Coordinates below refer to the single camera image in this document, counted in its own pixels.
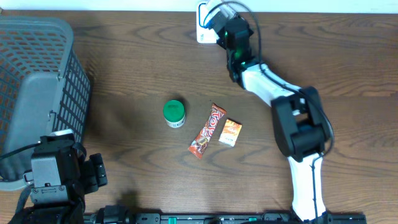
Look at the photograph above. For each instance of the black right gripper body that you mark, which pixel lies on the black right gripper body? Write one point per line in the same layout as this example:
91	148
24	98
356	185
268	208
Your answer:
221	40

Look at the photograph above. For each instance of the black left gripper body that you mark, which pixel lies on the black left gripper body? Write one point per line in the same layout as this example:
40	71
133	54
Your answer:
87	175

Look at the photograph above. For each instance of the orange candy bar wrapper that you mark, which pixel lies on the orange candy bar wrapper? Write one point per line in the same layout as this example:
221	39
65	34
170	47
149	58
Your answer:
200	143

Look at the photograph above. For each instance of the small orange snack packet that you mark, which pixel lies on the small orange snack packet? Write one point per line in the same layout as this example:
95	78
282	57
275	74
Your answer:
230	132

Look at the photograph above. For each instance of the green lid white jar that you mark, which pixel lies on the green lid white jar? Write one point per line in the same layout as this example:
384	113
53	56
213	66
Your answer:
174	113

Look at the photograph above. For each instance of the white green medicine box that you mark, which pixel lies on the white green medicine box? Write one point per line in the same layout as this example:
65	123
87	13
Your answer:
220	11

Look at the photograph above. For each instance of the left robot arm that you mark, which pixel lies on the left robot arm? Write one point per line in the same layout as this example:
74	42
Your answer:
64	204

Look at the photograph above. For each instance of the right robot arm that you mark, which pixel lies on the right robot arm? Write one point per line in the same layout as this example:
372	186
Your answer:
301	128

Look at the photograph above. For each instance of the white barcode scanner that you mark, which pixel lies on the white barcode scanner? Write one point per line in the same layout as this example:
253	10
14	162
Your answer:
204	35

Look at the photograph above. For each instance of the grey plastic mesh basket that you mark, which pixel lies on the grey plastic mesh basket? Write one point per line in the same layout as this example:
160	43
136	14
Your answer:
44	88

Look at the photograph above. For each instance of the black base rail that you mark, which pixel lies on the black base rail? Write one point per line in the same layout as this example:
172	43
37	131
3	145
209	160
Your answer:
278	218

